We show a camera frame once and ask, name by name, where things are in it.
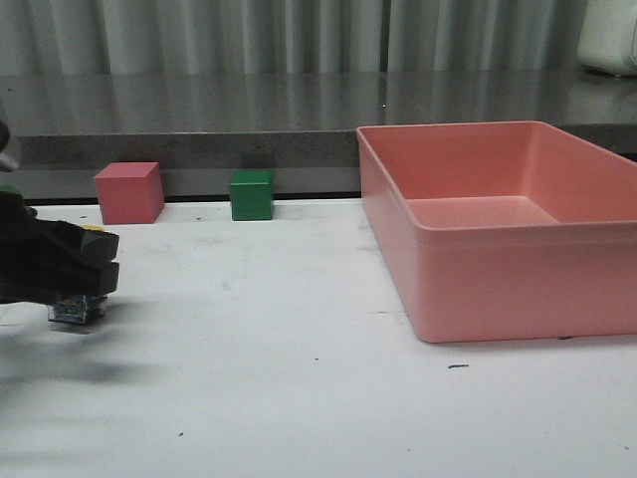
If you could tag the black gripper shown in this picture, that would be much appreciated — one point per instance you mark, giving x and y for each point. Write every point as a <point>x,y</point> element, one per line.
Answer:
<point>38,257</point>

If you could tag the yellow push button switch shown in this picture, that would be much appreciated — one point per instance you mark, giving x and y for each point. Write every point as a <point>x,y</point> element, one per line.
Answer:
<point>75,310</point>

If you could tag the red wooden cube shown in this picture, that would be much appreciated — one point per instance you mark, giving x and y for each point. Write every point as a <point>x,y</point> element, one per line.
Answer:
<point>130,192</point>

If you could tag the green wooden cube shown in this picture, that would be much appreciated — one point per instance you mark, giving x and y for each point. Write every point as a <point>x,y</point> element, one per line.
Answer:
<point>8,188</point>
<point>251,194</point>

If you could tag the grey pleated curtain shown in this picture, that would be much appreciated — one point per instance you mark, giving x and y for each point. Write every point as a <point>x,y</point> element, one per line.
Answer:
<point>286,37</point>

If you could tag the grey stone counter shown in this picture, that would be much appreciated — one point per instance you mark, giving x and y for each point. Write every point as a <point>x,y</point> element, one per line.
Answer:
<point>201,128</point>

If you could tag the pink plastic bin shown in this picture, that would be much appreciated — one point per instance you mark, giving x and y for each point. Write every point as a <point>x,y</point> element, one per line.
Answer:
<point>502,230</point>

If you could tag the white kitchen appliance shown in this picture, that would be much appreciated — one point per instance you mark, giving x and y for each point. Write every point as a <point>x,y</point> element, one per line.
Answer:
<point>607,41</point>

